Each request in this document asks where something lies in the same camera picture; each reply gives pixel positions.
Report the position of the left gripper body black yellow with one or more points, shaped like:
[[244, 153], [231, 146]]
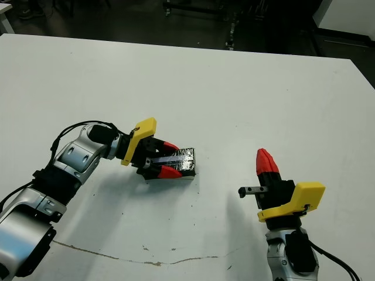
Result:
[[140, 137]]

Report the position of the shiny black box lid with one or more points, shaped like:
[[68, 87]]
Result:
[[187, 159]]

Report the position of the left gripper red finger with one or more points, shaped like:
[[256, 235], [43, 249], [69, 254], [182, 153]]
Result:
[[170, 147], [168, 173]]

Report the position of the white box base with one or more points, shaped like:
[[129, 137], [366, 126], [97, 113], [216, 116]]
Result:
[[189, 177]]

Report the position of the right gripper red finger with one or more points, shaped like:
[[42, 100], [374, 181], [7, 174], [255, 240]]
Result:
[[262, 164], [273, 168]]

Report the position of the white table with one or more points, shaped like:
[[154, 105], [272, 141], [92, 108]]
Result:
[[5, 17]]

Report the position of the black wheeled metal rack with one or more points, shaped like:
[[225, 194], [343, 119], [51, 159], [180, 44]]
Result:
[[232, 32]]

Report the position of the white cabinet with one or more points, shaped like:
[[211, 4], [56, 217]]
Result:
[[345, 14]]

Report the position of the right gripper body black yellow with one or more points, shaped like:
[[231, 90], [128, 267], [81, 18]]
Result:
[[278, 199]]

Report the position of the dark shoe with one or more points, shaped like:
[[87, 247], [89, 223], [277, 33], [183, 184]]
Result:
[[29, 14]]

